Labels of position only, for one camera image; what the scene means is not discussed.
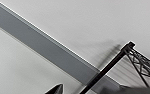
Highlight black wire shelf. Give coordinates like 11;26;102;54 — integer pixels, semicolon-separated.
78;40;150;94

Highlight long grey wall band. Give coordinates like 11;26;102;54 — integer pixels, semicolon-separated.
0;0;132;94

